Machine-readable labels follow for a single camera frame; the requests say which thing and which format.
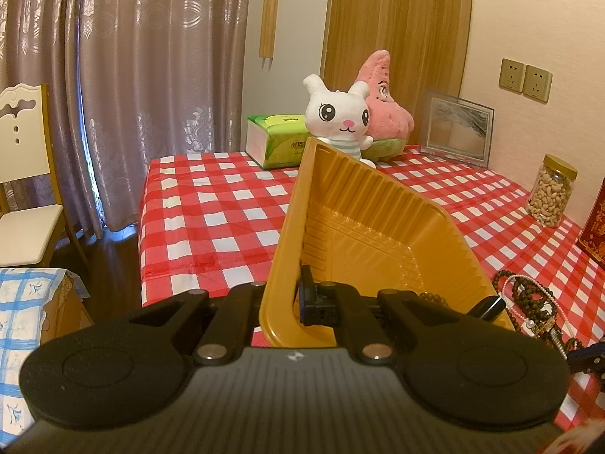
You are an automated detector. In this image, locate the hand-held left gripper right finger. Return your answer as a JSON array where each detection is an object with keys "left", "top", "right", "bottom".
[{"left": 298, "top": 265, "right": 513, "bottom": 366}]

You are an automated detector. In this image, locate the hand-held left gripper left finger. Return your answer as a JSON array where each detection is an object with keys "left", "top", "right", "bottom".
[{"left": 127, "top": 281, "right": 268, "bottom": 366}]

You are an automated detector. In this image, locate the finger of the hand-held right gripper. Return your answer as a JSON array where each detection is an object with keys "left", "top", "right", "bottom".
[{"left": 565, "top": 340, "right": 605, "bottom": 375}]

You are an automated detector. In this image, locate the pile of dark bead necklaces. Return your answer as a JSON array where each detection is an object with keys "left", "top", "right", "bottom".
[{"left": 492, "top": 269, "right": 583, "bottom": 358}]

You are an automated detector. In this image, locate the golden plastic tray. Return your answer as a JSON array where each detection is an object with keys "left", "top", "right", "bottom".
[{"left": 258, "top": 137, "right": 517, "bottom": 349}]

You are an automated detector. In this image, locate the black wristwatch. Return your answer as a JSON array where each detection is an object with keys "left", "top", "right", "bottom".
[{"left": 472, "top": 295, "right": 507, "bottom": 321}]

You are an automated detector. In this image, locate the red patterned gift box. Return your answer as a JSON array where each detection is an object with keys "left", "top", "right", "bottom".
[{"left": 577, "top": 183, "right": 605, "bottom": 264}]

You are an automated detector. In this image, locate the green tissue pack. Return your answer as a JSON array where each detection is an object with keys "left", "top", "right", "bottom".
[{"left": 245, "top": 113, "right": 309, "bottom": 170}]

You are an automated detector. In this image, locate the jar of cashew nuts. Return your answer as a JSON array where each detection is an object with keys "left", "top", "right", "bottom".
[{"left": 526, "top": 153, "right": 579, "bottom": 229}]

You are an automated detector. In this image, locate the white rabbit plush toy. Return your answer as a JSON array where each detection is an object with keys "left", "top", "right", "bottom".
[{"left": 302, "top": 74, "right": 377, "bottom": 169}]

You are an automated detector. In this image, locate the pink starfish plush toy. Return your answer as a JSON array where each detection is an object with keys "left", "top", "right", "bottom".
[{"left": 350, "top": 50, "right": 416, "bottom": 162}]

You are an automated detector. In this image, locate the cardboard box with blue checkered cloth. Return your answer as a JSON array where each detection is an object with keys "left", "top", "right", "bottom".
[{"left": 0, "top": 267, "right": 92, "bottom": 436}]

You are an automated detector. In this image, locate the grey patterned curtain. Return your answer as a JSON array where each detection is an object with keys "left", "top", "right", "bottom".
[{"left": 0, "top": 0, "right": 253, "bottom": 242}]

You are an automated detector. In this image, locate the white wooden chair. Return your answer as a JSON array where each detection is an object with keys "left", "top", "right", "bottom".
[{"left": 0, "top": 82, "right": 92, "bottom": 269}]

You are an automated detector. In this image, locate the wooden door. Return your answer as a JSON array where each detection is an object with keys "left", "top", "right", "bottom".
[{"left": 320, "top": 0, "right": 474, "bottom": 145}]

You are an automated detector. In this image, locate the glass picture frame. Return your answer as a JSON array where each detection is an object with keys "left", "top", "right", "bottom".
[{"left": 422, "top": 89, "right": 495, "bottom": 168}]

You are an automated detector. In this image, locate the wooden wardrobe handle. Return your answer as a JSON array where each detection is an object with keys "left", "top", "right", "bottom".
[{"left": 258, "top": 0, "right": 279, "bottom": 68}]

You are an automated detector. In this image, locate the beige wall socket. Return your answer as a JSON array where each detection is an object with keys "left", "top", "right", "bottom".
[
  {"left": 523, "top": 64, "right": 553, "bottom": 103},
  {"left": 500, "top": 58, "right": 526, "bottom": 94}
]

